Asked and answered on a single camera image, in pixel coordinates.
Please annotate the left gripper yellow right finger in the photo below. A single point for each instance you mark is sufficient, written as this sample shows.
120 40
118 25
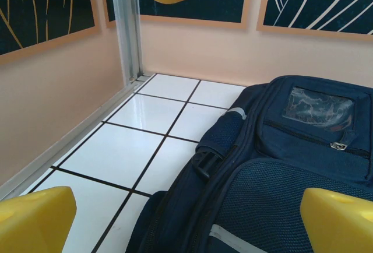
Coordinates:
341 226

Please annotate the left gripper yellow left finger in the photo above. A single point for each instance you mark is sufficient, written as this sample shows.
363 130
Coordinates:
32 224

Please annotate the navy blue backpack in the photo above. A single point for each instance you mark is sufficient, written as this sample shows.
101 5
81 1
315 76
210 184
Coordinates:
262 177

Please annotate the aluminium floor edge rail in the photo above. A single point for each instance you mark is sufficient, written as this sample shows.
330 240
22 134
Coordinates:
73 135

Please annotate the aluminium corner post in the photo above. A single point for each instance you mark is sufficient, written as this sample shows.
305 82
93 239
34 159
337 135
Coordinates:
125 31

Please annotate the wall panel golden oval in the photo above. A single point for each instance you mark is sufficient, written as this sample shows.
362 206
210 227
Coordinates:
204 2

